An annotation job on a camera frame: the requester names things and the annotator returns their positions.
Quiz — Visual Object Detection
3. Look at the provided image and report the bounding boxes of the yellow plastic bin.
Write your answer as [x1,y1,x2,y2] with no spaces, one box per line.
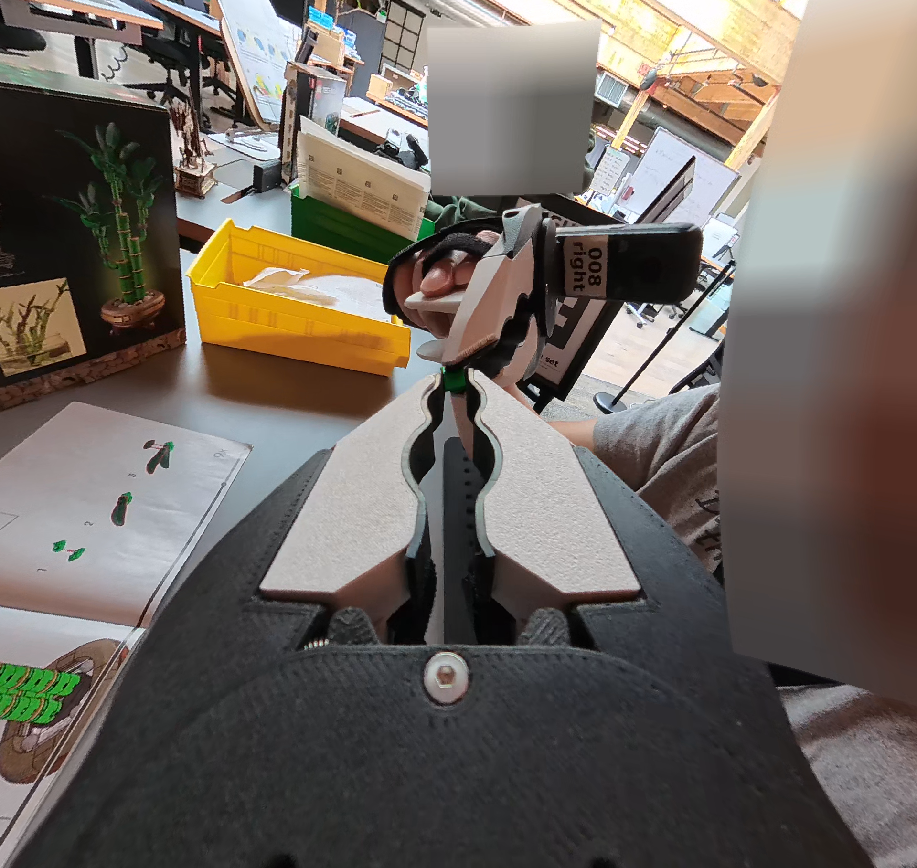
[186,218,411,378]

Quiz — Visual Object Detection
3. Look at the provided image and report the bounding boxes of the person's right forearm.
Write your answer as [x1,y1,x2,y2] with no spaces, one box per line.
[530,410,603,454]

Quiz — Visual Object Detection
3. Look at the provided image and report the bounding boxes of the wooden mechanical model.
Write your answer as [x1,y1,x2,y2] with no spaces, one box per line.
[174,105,216,198]

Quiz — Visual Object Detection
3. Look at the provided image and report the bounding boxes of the green plastic bin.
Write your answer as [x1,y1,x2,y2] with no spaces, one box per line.
[290,180,438,264]

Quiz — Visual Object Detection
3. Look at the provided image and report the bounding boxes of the lego instruction booklet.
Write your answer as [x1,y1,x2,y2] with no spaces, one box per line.
[0,401,253,822]

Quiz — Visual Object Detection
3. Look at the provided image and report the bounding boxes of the person's right hand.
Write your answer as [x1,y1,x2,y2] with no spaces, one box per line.
[390,231,502,332]

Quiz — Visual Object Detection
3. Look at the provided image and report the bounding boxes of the black lego set box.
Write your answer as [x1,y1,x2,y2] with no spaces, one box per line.
[0,80,187,411]

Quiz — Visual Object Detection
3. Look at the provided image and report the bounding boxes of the white folded paper sheets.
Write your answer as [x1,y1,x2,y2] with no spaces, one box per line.
[295,116,431,239]

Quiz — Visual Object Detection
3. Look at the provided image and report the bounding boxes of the marker sign stand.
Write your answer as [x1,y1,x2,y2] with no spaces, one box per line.
[530,155,697,414]

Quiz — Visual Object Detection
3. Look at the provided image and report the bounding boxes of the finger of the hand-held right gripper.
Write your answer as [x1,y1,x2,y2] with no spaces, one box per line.
[498,313,547,385]
[444,238,538,375]

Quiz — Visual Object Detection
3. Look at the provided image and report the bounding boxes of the white whiteboard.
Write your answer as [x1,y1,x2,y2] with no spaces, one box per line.
[630,127,739,228]

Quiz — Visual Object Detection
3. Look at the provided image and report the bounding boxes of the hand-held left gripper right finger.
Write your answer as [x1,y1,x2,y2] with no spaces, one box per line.
[464,372,643,646]

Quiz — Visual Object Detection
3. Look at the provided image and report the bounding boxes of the illustrated poster board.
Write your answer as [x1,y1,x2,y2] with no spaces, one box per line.
[197,0,302,127]

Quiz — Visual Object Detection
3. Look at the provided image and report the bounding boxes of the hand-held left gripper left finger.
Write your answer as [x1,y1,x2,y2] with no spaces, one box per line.
[258,372,445,646]

